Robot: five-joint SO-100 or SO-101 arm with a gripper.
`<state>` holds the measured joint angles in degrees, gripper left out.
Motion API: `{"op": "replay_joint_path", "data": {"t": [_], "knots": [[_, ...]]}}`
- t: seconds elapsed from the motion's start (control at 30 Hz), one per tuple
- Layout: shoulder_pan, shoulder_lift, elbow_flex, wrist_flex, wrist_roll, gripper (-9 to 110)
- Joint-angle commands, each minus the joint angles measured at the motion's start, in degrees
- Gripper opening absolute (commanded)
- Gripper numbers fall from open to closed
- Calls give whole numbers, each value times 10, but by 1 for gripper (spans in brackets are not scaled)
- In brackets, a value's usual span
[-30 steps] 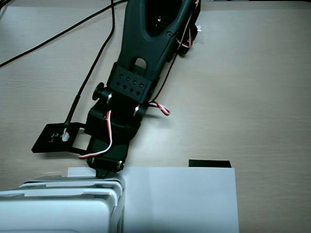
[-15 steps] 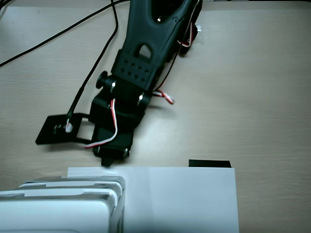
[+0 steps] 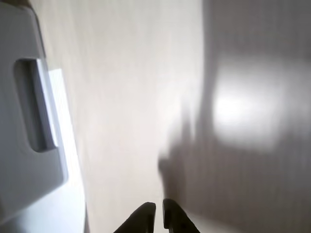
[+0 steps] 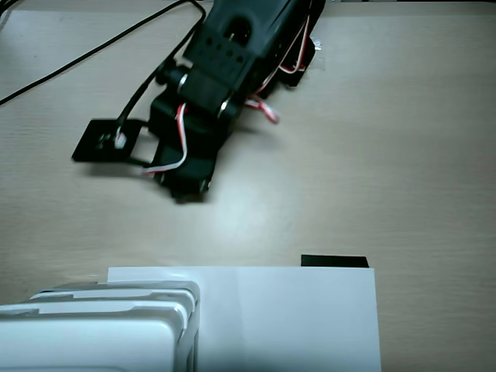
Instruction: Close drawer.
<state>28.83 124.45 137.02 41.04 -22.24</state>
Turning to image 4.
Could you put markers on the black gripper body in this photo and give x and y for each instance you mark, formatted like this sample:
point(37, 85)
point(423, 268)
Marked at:
point(192, 175)

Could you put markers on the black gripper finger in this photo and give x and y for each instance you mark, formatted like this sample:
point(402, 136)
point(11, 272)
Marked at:
point(189, 200)

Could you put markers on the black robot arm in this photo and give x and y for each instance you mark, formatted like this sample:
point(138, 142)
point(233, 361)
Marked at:
point(248, 35)

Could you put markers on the white plastic drawer cabinet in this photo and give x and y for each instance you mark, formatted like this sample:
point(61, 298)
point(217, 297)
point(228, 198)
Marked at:
point(85, 341)

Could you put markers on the white paper sheet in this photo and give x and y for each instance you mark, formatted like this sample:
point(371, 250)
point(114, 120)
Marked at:
point(290, 321)

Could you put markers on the black wrist camera board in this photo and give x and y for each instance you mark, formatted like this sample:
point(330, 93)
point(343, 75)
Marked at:
point(91, 143)

